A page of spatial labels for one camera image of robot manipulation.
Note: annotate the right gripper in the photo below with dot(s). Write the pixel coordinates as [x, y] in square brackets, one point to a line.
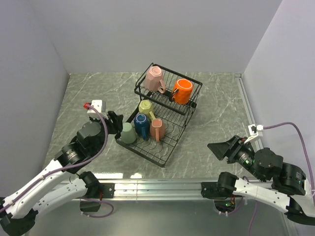
[219, 149]

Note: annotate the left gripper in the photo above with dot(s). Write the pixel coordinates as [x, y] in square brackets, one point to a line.
[117, 120]

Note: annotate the mint green cup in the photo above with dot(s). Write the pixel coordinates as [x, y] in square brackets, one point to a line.
[128, 134]

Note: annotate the blue faceted mug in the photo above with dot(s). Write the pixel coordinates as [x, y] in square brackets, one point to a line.
[142, 126]

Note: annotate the yellow mug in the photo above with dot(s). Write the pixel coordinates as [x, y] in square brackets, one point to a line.
[146, 107]

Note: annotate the pink floral mug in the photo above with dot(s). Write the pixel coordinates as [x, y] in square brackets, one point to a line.
[157, 129]

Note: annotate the black wire dish rack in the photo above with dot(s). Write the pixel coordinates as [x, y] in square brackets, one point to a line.
[175, 117]

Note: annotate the orange mug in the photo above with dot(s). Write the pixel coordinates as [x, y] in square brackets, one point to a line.
[182, 91]

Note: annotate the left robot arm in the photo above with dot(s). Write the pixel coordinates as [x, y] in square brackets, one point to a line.
[19, 211]

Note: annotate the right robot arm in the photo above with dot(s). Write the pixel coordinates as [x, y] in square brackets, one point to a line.
[290, 191]

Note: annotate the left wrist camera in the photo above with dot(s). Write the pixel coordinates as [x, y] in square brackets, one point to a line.
[99, 105]

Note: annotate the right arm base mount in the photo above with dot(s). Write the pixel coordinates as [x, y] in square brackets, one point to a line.
[211, 189]

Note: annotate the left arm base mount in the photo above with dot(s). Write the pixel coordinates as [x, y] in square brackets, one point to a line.
[103, 190]

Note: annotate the aluminium mounting rail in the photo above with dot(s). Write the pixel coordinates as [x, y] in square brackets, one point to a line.
[167, 207]

